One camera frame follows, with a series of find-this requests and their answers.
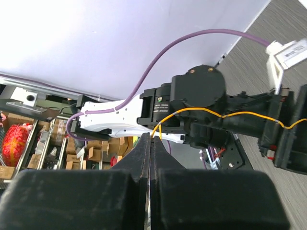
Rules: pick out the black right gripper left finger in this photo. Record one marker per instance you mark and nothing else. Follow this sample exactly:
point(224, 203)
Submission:
point(113, 199)

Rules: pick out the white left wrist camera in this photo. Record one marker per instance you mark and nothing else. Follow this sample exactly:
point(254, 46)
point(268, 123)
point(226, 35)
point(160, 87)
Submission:
point(283, 57)

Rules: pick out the red shelf bag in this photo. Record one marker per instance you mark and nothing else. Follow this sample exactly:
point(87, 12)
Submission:
point(14, 143)

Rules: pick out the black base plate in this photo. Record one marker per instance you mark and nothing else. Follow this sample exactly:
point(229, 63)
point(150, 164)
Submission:
point(231, 157)

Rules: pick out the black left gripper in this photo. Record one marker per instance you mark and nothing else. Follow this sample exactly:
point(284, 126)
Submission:
point(291, 143)

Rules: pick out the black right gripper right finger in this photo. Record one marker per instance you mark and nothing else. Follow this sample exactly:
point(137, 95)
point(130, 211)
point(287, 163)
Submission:
point(199, 199)

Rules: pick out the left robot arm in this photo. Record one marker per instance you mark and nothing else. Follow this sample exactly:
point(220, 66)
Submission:
point(195, 109)

